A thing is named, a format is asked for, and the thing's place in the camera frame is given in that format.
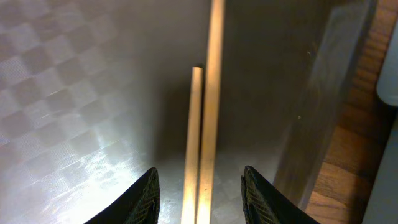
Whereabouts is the wooden chopstick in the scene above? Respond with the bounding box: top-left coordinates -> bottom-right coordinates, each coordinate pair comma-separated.
196,0 -> 226,224
181,67 -> 203,224

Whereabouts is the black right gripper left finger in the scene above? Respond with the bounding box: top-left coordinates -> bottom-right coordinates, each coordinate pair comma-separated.
86,167 -> 160,224

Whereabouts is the grey dishwasher rack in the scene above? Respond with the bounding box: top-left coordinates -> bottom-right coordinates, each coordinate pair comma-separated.
362,21 -> 398,224

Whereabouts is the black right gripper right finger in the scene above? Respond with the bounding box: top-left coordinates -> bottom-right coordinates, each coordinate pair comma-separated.
241,166 -> 318,224

